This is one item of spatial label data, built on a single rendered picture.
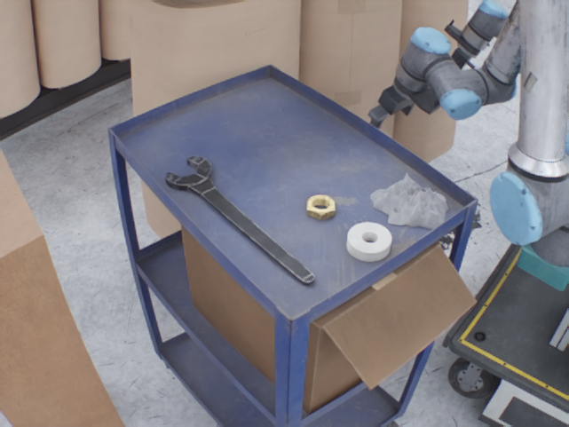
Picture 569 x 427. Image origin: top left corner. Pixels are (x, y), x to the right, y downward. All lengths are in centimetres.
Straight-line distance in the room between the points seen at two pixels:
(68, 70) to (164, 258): 179
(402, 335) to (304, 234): 24
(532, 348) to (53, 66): 261
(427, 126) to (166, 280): 121
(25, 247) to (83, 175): 175
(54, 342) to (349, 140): 75
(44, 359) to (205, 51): 84
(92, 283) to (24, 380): 104
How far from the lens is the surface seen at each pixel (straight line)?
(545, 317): 179
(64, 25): 302
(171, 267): 151
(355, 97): 188
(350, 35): 177
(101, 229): 244
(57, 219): 256
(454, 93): 127
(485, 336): 167
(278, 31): 156
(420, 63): 133
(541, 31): 100
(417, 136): 231
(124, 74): 351
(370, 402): 171
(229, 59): 150
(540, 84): 103
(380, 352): 100
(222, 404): 169
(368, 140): 126
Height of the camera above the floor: 157
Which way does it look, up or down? 40 degrees down
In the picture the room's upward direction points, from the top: 2 degrees clockwise
